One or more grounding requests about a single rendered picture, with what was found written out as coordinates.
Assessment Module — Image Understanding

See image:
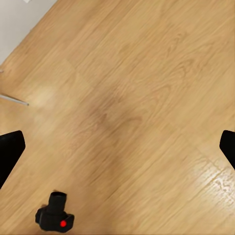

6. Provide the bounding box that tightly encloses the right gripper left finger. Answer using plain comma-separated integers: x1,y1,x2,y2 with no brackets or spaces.
0,130,25,188

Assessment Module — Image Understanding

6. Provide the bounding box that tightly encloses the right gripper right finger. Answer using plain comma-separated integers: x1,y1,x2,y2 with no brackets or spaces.
219,130,235,169

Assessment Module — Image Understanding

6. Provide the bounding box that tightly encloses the digital camera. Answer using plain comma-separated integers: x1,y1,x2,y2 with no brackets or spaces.
35,192,74,233

